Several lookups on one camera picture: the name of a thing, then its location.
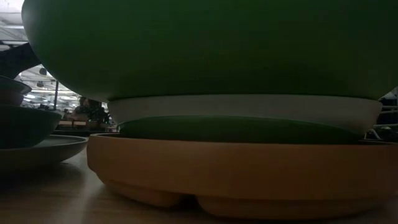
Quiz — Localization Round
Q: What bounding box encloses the white plate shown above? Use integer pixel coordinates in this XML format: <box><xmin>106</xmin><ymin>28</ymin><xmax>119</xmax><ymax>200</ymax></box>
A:
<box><xmin>107</xmin><ymin>94</ymin><xmax>384</xmax><ymax>135</ymax></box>

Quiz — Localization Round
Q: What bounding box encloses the translucent pale green plate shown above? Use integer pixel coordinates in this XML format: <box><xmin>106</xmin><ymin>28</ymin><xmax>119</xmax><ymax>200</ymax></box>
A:
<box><xmin>119</xmin><ymin>114</ymin><xmax>363</xmax><ymax>146</ymax></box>

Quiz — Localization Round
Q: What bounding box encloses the blue patterned plate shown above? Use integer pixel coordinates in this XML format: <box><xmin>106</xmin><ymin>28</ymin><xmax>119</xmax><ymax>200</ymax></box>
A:
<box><xmin>0</xmin><ymin>75</ymin><xmax>33</xmax><ymax>96</ymax></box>

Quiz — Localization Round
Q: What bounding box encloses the black aluminium table frame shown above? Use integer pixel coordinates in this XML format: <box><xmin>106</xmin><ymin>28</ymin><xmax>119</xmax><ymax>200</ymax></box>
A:
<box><xmin>52</xmin><ymin>80</ymin><xmax>60</xmax><ymax>111</ymax></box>

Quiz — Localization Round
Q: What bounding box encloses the dark green plate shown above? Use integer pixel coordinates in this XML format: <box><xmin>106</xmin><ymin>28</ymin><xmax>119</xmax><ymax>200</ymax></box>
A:
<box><xmin>0</xmin><ymin>105</ymin><xmax>63</xmax><ymax>149</ymax></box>

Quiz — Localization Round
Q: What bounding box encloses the tan divided plate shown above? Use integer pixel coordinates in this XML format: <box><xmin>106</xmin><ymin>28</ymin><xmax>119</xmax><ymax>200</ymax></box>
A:
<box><xmin>86</xmin><ymin>133</ymin><xmax>398</xmax><ymax>221</ymax></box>

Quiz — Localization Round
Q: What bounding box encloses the person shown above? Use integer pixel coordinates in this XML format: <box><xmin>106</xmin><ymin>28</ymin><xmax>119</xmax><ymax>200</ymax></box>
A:
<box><xmin>73</xmin><ymin>96</ymin><xmax>110</xmax><ymax>124</ymax></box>

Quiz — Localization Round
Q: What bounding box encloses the light green plate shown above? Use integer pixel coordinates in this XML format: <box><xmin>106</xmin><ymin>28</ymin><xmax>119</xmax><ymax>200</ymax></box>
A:
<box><xmin>21</xmin><ymin>0</ymin><xmax>398</xmax><ymax>103</ymax></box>

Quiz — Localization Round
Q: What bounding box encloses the grey plate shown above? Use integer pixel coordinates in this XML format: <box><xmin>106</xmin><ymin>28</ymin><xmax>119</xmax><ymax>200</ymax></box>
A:
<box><xmin>0</xmin><ymin>134</ymin><xmax>89</xmax><ymax>171</ymax></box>

